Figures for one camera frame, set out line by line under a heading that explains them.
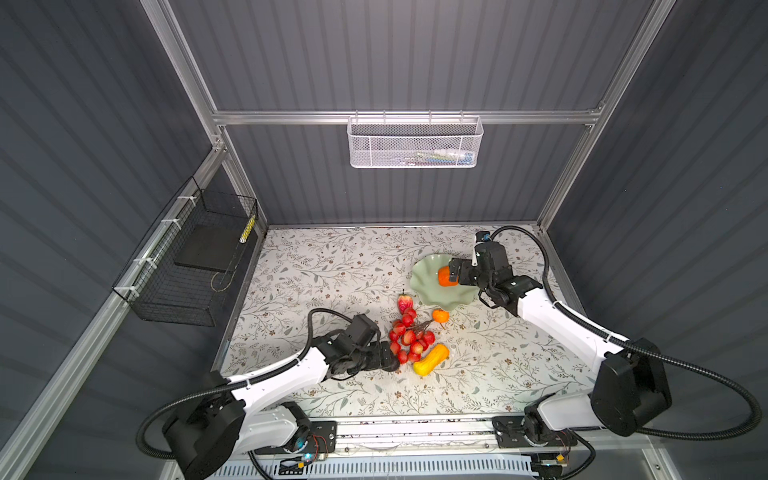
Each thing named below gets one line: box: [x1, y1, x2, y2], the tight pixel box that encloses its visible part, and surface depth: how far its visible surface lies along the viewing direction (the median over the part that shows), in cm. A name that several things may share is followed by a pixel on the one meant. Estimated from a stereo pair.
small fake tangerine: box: [432, 308, 450, 323], surface depth 93 cm
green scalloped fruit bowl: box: [410, 253, 480, 311], surface depth 104 cm
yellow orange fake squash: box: [413, 343, 450, 377], surface depth 85 cm
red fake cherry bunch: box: [389, 308, 435, 365], surface depth 87 cm
